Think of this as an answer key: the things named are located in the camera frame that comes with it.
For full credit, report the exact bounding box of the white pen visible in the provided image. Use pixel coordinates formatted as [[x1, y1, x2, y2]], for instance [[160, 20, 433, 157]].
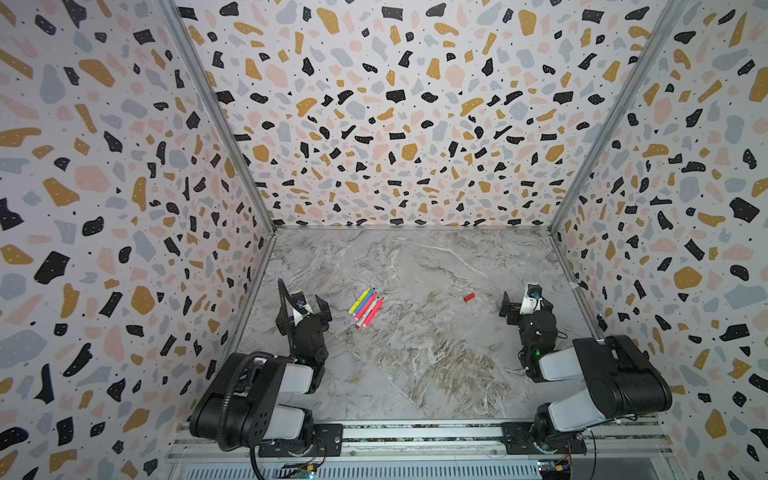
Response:
[[355, 300, 376, 329]]

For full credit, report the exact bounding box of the bright pink highlighter pen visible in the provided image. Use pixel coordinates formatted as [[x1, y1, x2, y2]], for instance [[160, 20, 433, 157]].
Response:
[[362, 298, 384, 327]]

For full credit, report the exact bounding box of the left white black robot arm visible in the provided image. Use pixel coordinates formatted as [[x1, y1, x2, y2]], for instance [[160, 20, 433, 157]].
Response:
[[189, 292, 332, 455]]

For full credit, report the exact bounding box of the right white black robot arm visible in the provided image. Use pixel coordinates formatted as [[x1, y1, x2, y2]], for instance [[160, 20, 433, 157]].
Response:
[[499, 284, 672, 455]]

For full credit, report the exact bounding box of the yellow highlighter pen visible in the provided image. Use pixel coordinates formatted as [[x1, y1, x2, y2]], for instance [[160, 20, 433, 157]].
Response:
[[348, 287, 371, 314]]

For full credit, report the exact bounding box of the blue green pen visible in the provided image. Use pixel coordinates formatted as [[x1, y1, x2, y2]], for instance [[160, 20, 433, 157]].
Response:
[[353, 288, 375, 316]]

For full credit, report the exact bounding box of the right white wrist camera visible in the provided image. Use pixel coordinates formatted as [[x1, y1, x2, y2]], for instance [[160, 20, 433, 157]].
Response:
[[519, 283, 543, 315]]

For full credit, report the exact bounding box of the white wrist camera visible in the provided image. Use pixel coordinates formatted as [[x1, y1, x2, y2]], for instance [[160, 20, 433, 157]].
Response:
[[519, 283, 543, 315], [291, 291, 313, 322]]

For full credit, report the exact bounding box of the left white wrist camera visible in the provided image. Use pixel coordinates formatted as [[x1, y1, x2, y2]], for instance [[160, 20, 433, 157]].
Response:
[[291, 291, 313, 322]]

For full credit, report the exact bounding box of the black corrugated cable hose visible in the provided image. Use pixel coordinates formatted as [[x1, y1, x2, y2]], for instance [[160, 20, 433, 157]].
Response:
[[217, 278, 301, 480]]

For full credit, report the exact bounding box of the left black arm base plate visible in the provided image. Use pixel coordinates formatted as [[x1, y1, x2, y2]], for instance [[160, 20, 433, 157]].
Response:
[[257, 423, 344, 458]]

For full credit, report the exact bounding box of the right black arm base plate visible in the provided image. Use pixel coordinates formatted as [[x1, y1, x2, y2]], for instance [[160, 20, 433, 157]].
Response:
[[501, 422, 587, 455]]

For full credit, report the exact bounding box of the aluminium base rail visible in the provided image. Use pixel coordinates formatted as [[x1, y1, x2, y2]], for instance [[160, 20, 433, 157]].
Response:
[[167, 416, 684, 479]]

